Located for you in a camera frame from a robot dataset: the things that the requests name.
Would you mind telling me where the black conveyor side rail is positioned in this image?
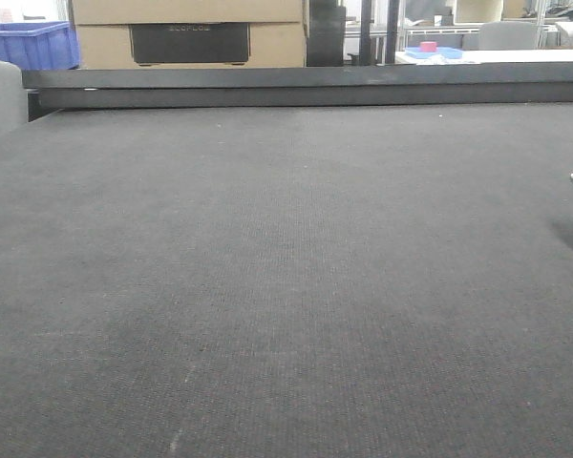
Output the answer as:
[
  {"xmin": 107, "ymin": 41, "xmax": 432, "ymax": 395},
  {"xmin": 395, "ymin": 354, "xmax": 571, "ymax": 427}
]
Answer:
[{"xmin": 22, "ymin": 62, "xmax": 573, "ymax": 126}]

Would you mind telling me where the large cardboard box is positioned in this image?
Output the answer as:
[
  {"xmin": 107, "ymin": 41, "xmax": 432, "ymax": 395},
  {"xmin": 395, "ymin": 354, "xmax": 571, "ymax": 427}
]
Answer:
[{"xmin": 72, "ymin": 1, "xmax": 308, "ymax": 70}]

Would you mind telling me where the blue tray with pink block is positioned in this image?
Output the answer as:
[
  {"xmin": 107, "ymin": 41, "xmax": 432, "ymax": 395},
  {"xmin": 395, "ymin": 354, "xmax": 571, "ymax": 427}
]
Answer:
[{"xmin": 404, "ymin": 41, "xmax": 463, "ymax": 60}]

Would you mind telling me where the black conveyor belt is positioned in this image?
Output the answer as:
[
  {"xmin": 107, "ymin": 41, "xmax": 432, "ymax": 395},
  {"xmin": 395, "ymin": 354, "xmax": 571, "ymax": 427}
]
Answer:
[{"xmin": 0, "ymin": 104, "xmax": 573, "ymax": 457}]

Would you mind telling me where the grey rounded machine cover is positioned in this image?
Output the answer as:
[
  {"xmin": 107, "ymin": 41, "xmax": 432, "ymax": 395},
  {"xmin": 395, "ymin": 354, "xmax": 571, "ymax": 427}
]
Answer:
[{"xmin": 0, "ymin": 61, "xmax": 29, "ymax": 135}]

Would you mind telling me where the blue plastic crate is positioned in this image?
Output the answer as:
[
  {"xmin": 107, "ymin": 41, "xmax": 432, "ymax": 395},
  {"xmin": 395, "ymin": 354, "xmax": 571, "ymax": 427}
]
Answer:
[{"xmin": 0, "ymin": 21, "xmax": 80, "ymax": 71}]

